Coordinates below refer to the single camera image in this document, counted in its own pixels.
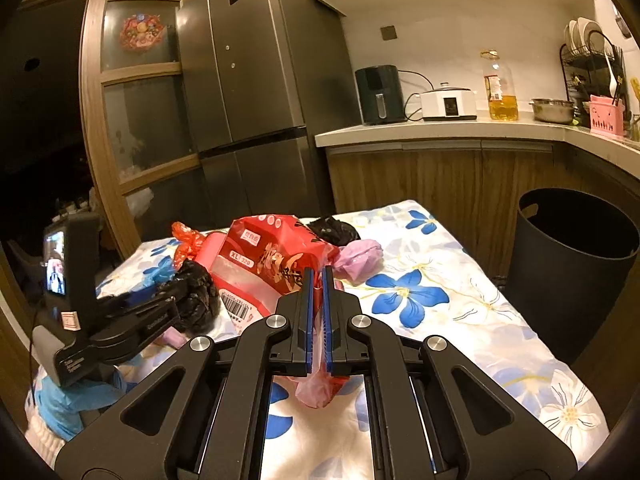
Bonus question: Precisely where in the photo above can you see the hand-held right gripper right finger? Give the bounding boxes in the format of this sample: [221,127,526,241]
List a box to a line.
[322,266,618,480]

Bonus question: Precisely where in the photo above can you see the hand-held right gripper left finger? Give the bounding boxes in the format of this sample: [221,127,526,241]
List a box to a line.
[54,267,317,480]

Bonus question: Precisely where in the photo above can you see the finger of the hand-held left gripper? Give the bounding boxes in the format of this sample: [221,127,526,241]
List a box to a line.
[96,275,202,322]
[91,304,190,362]

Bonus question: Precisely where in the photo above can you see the black plastic bag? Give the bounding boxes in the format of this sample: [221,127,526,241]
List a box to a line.
[175,259,222,334]
[305,216,362,247]

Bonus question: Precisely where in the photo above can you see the red plastic diaper package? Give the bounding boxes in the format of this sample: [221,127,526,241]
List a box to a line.
[195,213,347,335]

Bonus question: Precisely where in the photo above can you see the lilac plastic bag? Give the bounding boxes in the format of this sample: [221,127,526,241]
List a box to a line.
[334,240,384,279]

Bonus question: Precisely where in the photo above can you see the pink plastic bag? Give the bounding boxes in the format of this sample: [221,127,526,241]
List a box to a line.
[294,270,352,409]

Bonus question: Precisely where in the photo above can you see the black trash bin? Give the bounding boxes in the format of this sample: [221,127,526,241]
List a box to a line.
[507,187,640,367]

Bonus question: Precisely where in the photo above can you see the red plastic bag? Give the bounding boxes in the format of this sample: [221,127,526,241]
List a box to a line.
[171,221,207,274]

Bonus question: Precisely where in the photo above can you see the person's blue clothing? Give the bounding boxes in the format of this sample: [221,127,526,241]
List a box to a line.
[29,364,127,442]

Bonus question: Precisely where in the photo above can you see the blue floral cloth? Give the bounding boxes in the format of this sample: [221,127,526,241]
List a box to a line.
[95,199,612,467]

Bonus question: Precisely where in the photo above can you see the wooden glass door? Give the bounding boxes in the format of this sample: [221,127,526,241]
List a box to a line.
[15,0,208,262]

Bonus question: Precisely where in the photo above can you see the black air fryer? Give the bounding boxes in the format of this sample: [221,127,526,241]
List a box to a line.
[355,65,407,126]

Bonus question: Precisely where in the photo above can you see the grey refrigerator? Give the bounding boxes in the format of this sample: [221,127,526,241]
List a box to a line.
[176,0,352,227]

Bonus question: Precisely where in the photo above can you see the white electric cooker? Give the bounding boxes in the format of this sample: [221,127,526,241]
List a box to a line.
[419,81,479,122]

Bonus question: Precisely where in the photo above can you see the red door decoration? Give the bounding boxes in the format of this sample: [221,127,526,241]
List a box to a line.
[118,12,167,52]

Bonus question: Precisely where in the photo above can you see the cooking oil bottle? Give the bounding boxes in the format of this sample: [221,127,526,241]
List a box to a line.
[480,50,519,121]

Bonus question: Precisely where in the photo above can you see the steel basin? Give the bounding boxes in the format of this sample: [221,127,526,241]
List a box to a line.
[530,97,577,124]

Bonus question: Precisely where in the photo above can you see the pink utensil holder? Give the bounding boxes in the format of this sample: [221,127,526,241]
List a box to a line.
[587,94,627,137]

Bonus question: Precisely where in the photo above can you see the black dish rack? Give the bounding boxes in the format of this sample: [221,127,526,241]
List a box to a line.
[559,17,629,129]

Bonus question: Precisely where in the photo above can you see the white ladle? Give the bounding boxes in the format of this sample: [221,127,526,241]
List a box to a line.
[602,42,619,97]

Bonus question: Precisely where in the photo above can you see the white plates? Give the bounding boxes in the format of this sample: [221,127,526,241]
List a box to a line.
[565,17,604,56]

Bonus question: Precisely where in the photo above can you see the black power cable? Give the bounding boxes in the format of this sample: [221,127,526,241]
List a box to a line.
[397,70,437,124]

